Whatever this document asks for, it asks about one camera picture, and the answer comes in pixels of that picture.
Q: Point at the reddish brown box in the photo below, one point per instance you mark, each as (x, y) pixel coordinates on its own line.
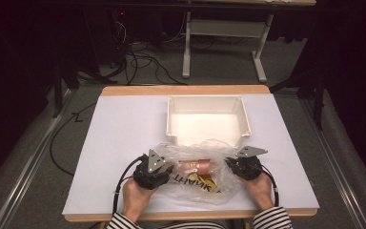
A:
(197, 166)

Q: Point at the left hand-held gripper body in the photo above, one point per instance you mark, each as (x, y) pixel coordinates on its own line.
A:
(146, 176)

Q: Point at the black computer tower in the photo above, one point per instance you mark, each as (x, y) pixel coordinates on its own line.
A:
(117, 31)

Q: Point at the white plastic bin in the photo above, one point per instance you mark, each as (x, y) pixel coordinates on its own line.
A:
(206, 127)

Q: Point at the white table mat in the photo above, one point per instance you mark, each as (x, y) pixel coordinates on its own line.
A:
(124, 133)

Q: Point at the white metal desk frame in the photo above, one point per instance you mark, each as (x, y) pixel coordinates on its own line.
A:
(222, 28)

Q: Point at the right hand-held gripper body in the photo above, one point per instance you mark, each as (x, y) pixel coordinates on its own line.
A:
(248, 168)

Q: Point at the person's striped shirt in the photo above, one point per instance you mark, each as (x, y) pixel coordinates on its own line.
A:
(193, 225)

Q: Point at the black metal stand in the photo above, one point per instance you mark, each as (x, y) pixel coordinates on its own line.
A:
(57, 92)
(320, 105)

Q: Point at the wooden table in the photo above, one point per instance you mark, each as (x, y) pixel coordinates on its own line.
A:
(187, 89)

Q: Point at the clear plastic bag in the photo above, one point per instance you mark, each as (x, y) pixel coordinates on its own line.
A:
(190, 195)

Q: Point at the aluminium floor rail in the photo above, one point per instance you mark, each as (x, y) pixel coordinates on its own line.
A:
(22, 181)
(336, 168)

